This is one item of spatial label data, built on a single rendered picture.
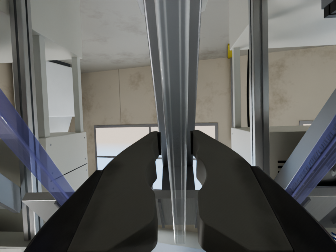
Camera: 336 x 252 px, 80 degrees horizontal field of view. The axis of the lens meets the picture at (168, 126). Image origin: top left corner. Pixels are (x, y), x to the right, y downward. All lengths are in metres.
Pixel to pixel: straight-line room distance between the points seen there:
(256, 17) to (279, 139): 0.40
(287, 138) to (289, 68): 2.88
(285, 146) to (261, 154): 0.17
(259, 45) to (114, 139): 3.62
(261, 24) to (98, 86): 3.81
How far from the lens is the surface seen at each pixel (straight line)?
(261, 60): 0.65
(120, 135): 3.99
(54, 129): 3.52
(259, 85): 0.63
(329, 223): 0.64
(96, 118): 4.28
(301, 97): 3.63
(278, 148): 0.79
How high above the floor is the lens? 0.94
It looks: 2 degrees up
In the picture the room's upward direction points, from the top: 178 degrees clockwise
